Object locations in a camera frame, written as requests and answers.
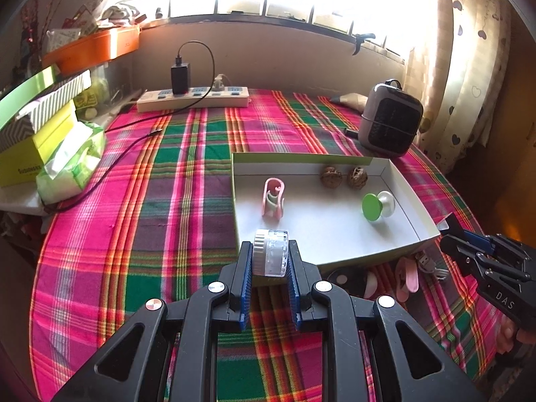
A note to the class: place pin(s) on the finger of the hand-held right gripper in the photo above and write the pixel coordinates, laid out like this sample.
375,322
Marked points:
475,238
460,249

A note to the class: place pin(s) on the green snack packet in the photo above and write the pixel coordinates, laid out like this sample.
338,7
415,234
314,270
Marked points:
92,98

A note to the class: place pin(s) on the green tissue pack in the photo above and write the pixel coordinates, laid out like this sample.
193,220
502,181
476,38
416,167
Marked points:
71,163

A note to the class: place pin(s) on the white power strip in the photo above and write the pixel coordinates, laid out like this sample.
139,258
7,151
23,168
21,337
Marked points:
188,102

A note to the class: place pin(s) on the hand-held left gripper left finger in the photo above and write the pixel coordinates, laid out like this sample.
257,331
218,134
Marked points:
245,291

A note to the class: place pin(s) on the person's right hand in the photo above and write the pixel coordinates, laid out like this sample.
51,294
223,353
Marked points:
508,333

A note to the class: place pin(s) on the green and white knob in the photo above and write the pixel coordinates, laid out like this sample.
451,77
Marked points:
372,207

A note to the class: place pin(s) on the yellow-green box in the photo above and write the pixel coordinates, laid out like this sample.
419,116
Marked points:
25,163

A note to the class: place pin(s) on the white side table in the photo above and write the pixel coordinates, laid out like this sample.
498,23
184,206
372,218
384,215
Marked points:
21,207

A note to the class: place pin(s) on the grey desktop heater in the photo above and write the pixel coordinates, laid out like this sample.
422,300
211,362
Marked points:
389,121

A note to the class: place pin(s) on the black charger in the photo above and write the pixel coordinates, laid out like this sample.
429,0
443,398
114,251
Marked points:
180,77

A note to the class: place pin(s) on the beige pouch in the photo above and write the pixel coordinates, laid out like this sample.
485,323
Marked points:
351,100

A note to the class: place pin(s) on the white dome cap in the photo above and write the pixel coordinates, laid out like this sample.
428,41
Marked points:
371,284

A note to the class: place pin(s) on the heart patterned curtain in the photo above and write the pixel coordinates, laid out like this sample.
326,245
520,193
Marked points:
460,71

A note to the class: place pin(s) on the white round jar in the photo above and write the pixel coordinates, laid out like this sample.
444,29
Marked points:
270,253

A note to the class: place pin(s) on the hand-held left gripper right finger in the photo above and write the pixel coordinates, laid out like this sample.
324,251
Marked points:
295,295

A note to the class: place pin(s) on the green and white cardboard box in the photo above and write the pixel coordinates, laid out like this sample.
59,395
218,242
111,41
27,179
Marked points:
326,226

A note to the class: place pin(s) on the white patterned container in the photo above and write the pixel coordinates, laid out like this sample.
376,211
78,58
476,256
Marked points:
63,39

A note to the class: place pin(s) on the grey chevron box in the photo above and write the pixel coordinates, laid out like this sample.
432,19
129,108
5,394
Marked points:
16,134

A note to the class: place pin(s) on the pink and white clip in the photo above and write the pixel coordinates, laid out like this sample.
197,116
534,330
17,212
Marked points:
272,205
408,278

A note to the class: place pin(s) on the brown carved walnut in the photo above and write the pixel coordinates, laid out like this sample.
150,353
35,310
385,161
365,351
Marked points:
331,177
357,178

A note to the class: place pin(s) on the black heater plug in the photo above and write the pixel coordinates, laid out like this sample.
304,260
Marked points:
351,132

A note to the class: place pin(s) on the clutter of paper packets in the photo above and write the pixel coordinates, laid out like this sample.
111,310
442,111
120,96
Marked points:
117,12

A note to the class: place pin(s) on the white plug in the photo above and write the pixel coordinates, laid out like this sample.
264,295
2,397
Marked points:
218,83

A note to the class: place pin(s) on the black round case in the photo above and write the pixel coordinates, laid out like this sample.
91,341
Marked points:
356,276

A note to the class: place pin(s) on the brown wooden door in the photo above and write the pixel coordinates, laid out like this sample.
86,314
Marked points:
519,134

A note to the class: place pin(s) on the vase with red blossom branches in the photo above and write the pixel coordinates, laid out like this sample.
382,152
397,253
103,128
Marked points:
31,29

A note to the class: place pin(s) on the plaid tablecloth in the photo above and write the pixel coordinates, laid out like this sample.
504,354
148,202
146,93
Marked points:
167,217

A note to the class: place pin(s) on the orange storage box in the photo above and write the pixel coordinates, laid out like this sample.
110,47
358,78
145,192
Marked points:
100,46

